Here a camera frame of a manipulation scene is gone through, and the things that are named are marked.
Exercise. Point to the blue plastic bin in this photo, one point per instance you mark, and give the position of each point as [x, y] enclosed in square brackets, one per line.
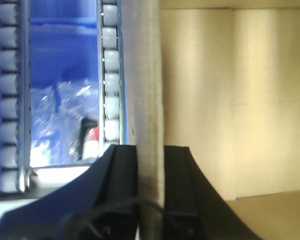
[64, 81]

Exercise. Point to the brown cardboard box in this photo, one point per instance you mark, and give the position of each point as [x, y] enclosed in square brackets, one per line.
[221, 77]

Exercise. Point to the grey roller track left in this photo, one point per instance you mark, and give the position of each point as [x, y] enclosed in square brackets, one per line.
[15, 102]

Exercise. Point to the grey roller track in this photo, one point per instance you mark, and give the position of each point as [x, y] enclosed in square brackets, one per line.
[111, 90]
[15, 102]

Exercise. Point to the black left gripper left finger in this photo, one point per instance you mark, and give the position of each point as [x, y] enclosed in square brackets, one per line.
[110, 179]

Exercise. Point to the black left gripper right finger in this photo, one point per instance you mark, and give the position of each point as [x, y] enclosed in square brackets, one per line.
[195, 204]

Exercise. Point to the grey roller track right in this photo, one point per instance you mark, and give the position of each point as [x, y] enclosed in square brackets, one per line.
[111, 90]

